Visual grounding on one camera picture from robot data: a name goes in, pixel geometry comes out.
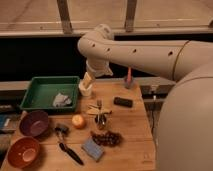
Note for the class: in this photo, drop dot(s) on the bunch of dark grapes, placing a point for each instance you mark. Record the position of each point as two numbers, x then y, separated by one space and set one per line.
108 138

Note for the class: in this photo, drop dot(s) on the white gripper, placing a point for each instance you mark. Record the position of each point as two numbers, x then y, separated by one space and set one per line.
95 69

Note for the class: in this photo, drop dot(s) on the black handled knife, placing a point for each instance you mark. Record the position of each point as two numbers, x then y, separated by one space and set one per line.
71 153

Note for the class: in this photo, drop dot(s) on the black rectangular block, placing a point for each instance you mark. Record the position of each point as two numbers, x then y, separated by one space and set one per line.
123 102

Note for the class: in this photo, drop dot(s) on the white paper cup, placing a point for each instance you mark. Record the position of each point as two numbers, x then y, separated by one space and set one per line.
85 92

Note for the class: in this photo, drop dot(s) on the crumpled grey cloth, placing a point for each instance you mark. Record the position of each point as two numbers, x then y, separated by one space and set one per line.
61 100

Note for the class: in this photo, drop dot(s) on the small black brush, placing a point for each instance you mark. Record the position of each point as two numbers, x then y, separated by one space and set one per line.
61 131

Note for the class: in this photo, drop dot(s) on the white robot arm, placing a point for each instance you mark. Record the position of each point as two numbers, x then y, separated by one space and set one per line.
185 126

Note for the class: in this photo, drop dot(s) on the tan wooden utensils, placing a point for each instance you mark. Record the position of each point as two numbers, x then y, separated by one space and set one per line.
94 110

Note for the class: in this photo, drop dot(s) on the green plastic tray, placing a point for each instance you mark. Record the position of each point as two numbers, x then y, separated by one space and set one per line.
42 91

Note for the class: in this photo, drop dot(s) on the small metal cup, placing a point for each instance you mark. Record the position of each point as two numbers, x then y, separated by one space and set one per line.
101 121

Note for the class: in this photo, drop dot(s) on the blue sponge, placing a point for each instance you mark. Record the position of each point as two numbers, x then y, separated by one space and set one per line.
92 149

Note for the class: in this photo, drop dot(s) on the purple bowl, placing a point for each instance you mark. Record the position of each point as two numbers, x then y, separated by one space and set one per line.
34 123

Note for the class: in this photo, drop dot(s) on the orange bowl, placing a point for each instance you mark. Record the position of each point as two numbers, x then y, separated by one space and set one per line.
23 152

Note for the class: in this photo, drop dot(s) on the yellow apple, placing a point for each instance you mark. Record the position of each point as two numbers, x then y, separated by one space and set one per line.
78 121

